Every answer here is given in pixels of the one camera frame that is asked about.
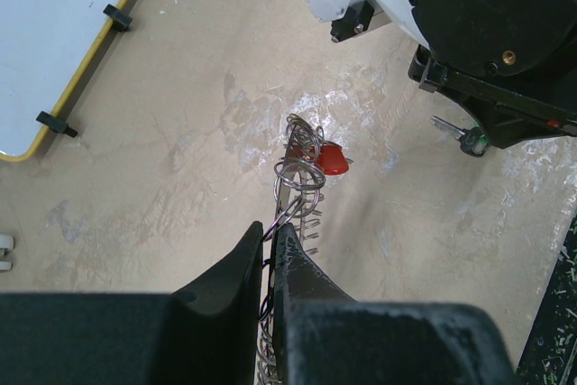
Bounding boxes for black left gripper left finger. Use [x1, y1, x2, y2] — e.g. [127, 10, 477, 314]
[1, 222, 263, 384]

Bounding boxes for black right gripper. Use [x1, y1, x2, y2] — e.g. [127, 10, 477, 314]
[408, 0, 576, 149]

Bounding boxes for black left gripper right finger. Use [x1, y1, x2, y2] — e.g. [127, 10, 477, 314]
[272, 224, 517, 384]

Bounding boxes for large metal key ring disc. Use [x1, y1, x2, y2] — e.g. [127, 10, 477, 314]
[254, 114, 325, 384]

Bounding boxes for red tagged key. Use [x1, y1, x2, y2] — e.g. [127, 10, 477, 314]
[316, 142, 353, 176]

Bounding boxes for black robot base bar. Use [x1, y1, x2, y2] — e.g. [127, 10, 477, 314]
[516, 221, 576, 385]

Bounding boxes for white staple remover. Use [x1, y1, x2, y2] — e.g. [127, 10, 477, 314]
[0, 234, 14, 272]

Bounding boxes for small whiteboard on stand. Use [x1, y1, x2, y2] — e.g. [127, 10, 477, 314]
[1, 0, 132, 162]

